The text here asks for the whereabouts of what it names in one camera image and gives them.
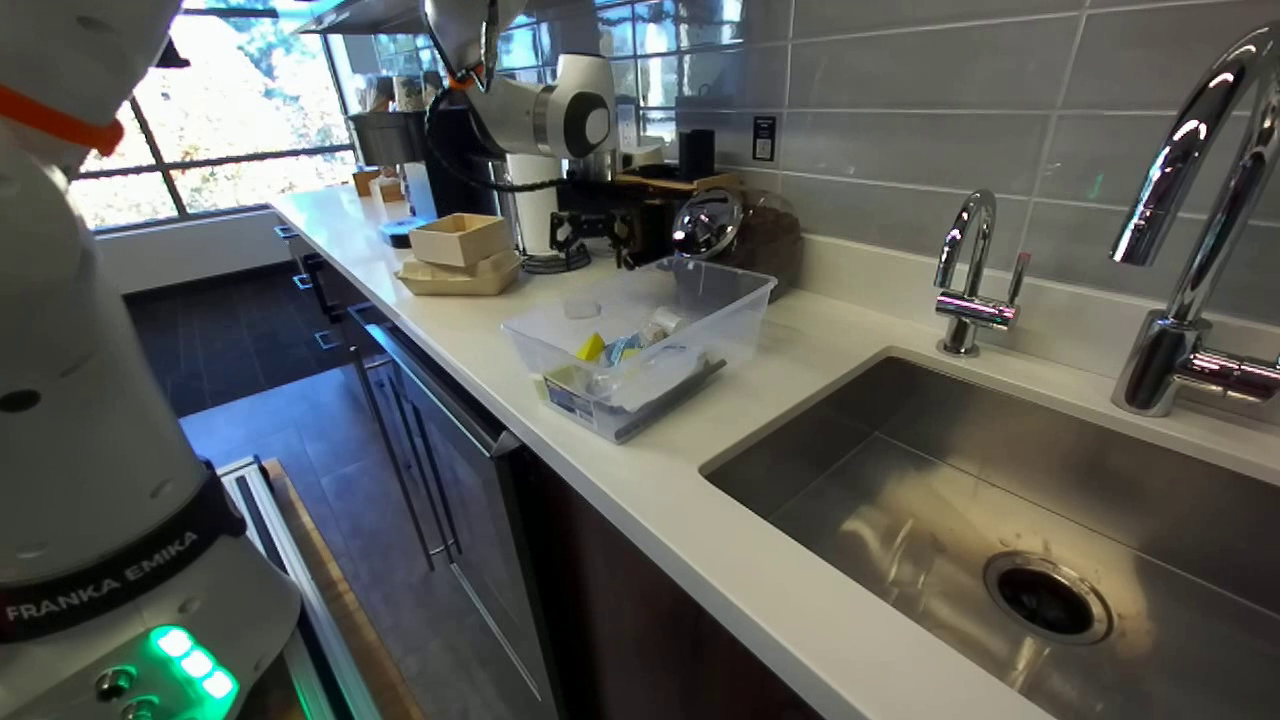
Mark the black rectangular device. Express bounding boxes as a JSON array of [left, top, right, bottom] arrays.
[[677, 124, 721, 183]]

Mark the large chrome faucet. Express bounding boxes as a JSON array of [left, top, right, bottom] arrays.
[[1108, 20, 1280, 417]]

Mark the flat wooden tray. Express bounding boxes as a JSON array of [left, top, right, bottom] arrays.
[[391, 254, 523, 300]]

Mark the metal cabinet handle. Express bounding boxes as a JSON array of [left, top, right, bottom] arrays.
[[358, 311, 522, 461]]

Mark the wooden rail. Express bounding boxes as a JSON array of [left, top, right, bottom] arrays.
[[255, 456, 425, 720]]

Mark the small chrome faucet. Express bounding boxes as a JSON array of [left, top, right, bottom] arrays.
[[931, 183, 1034, 362]]

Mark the dark brown bag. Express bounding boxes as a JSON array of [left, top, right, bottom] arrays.
[[723, 197, 810, 305]]

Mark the dark cabinet door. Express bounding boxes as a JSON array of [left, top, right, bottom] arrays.
[[349, 305, 563, 720]]

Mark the round metal sink drain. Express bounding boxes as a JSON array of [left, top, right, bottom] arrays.
[[982, 551, 1116, 649]]

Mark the stainless steel sink basin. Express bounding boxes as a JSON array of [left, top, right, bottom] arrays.
[[695, 349, 1280, 720]]

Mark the shiny round metal object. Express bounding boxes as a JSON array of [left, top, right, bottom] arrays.
[[668, 187, 753, 263]]

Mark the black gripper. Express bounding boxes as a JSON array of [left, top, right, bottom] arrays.
[[553, 176, 688, 272]]

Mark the clear plastic container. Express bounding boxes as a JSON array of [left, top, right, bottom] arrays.
[[505, 254, 779, 449]]

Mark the square wooden box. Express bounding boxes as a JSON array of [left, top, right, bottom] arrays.
[[408, 208, 518, 278]]

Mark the orange strap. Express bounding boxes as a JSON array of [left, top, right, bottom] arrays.
[[0, 81, 128, 162]]

